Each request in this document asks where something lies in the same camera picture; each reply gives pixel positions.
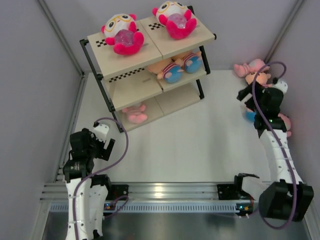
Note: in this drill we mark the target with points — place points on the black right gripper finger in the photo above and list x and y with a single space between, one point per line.
249 103
243 93

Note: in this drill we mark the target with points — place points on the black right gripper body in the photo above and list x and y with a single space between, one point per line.
259 92

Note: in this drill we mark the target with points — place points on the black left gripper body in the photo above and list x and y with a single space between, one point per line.
96 148

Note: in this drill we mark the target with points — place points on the peach doll blue pants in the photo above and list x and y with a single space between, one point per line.
166 69
262 78
250 114

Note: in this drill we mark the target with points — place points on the white pink panda plush glasses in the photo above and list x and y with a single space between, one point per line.
122 34

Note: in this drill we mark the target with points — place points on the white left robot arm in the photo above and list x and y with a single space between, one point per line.
87 192

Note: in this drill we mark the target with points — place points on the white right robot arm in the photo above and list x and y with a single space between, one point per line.
287 197

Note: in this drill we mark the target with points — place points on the pink striped plush bottom shelf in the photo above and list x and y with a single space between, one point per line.
135 114

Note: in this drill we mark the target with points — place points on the peach doll on middle shelf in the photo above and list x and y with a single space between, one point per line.
189 61

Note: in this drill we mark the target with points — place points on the beige three-tier shelf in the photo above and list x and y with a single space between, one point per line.
125 81

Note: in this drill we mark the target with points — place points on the white panda toy on shelf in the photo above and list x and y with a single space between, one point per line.
176 18

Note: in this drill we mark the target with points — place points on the pink plush far corner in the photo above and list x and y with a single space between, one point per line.
242 70

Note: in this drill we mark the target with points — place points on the pink striped plush right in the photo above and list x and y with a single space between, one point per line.
287 123

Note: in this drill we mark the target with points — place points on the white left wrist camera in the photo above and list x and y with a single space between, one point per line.
100 131

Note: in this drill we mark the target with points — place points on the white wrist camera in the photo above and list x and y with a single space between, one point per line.
281 85
100 131

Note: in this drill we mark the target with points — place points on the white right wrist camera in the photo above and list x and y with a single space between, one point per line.
281 85

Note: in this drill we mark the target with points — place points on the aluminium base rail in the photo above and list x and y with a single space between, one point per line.
166 191

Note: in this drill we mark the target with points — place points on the white slotted cable duct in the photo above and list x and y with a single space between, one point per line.
220 207

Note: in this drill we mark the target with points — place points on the aluminium frame post right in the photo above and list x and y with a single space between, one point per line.
285 27

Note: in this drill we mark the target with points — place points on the aluminium frame post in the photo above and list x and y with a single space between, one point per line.
59 34
285 27

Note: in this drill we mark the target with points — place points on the aluminium frame post left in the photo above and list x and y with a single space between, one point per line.
59 34

